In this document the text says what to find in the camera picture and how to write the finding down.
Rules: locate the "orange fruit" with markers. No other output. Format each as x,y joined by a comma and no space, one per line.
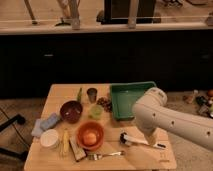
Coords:
89,139

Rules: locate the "bunch of dark grapes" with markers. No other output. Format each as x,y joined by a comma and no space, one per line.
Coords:
105,103

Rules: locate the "white black dish brush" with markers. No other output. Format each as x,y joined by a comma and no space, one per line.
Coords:
126,139

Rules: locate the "white round container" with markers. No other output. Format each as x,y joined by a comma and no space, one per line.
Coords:
49,139

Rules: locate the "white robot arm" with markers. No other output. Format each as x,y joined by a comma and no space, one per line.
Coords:
150,113

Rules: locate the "green plastic tray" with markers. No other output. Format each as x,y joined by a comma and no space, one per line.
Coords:
124,95

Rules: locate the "dark cabinet counter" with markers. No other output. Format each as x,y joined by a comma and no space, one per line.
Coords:
175,60

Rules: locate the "light blue cloth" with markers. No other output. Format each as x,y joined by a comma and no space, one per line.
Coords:
37,131

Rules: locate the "rectangular scrub block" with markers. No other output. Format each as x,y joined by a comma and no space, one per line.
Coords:
78,152

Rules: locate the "orange bowl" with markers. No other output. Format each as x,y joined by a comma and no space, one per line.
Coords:
90,127

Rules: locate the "black office chair base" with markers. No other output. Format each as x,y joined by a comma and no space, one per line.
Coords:
13,143

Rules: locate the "silver fork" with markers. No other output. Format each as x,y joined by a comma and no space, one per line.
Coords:
96,156

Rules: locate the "green chili pepper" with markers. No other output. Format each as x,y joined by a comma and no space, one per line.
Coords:
79,95

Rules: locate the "grey metal cup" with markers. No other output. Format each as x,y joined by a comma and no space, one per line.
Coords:
92,94

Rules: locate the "wooden table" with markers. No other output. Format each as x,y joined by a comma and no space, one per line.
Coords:
136,158

